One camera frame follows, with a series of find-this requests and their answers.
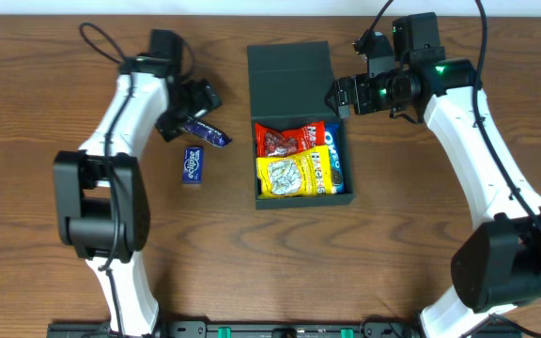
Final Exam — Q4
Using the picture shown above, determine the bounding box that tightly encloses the blue Oreo cookie pack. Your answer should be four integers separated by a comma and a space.
324, 124, 345, 194

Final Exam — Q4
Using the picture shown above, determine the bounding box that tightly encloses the yellow Hacks candy bag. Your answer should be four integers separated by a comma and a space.
256, 146, 337, 199

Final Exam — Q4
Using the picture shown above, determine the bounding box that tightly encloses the black open gift box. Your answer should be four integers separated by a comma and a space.
247, 41, 355, 210

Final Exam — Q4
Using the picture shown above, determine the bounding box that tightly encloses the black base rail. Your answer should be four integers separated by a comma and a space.
46, 321, 522, 338

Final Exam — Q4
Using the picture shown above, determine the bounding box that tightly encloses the dark blue snack wrapper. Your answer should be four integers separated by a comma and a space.
181, 118, 232, 148

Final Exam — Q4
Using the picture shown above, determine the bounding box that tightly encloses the red Hacks candy bag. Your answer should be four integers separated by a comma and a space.
255, 121, 325, 157

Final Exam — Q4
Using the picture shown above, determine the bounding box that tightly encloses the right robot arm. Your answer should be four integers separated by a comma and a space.
326, 12, 541, 337

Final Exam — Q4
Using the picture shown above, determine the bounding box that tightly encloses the blue Eclipse mints tin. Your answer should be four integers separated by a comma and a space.
182, 146, 204, 184

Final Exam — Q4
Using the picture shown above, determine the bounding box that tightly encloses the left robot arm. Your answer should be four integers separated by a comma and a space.
47, 29, 231, 337

